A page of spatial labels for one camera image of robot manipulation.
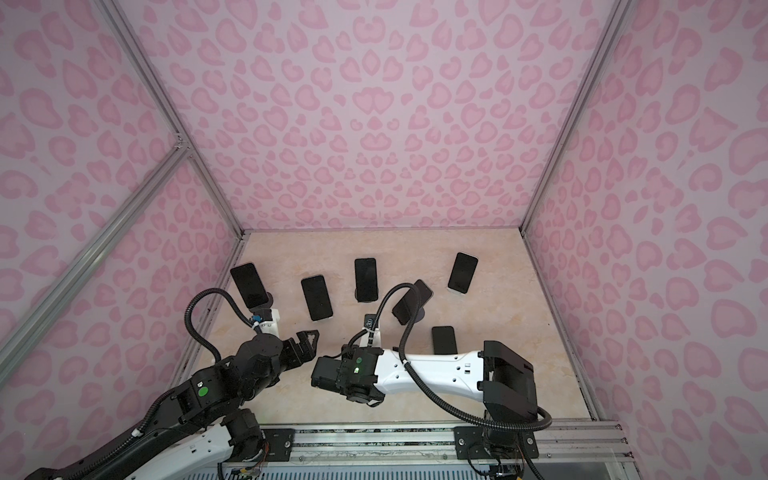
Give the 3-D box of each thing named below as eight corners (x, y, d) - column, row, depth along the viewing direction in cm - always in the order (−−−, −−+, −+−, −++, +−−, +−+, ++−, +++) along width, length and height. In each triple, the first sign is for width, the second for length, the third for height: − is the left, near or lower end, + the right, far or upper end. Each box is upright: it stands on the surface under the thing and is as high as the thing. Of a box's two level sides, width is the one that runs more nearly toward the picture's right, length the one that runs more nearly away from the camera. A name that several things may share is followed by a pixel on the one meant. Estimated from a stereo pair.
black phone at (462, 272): (447, 289, 104) (453, 264, 93) (451, 277, 108) (457, 251, 97) (467, 295, 103) (475, 270, 92) (470, 282, 106) (478, 257, 95)
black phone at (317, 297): (314, 323, 96) (305, 303, 87) (310, 300, 102) (301, 279, 92) (334, 317, 98) (328, 297, 88) (329, 295, 103) (322, 273, 94)
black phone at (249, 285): (254, 313, 100) (234, 285, 87) (249, 297, 103) (229, 269, 91) (273, 304, 102) (256, 276, 89) (267, 289, 106) (250, 261, 93)
